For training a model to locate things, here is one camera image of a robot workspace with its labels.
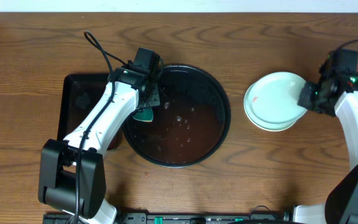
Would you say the green and orange sponge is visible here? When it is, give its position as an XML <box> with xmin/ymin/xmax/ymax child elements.
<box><xmin>133</xmin><ymin>108</ymin><xmax>154</xmax><ymax>123</ymax></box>

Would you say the light blue plate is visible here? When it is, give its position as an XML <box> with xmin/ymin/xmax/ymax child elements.
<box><xmin>244</xmin><ymin>88</ymin><xmax>298</xmax><ymax>132</ymax></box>
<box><xmin>248</xmin><ymin>72</ymin><xmax>307</xmax><ymax>124</ymax></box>

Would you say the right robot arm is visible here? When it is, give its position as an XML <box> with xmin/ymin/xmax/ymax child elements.
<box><xmin>291</xmin><ymin>75</ymin><xmax>358</xmax><ymax>223</ymax></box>

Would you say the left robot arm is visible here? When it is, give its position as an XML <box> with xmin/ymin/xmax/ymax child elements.
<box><xmin>38</xmin><ymin>67</ymin><xmax>162</xmax><ymax>223</ymax></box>

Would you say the round black tray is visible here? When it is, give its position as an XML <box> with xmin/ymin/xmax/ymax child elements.
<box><xmin>123</xmin><ymin>65</ymin><xmax>231</xmax><ymax>167</ymax></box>

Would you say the rectangular black tray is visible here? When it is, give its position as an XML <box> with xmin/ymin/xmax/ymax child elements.
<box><xmin>57</xmin><ymin>73</ymin><xmax>108</xmax><ymax>141</ymax></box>

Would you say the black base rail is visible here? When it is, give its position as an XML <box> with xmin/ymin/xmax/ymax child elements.
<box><xmin>42</xmin><ymin>205</ymin><xmax>295</xmax><ymax>224</ymax></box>

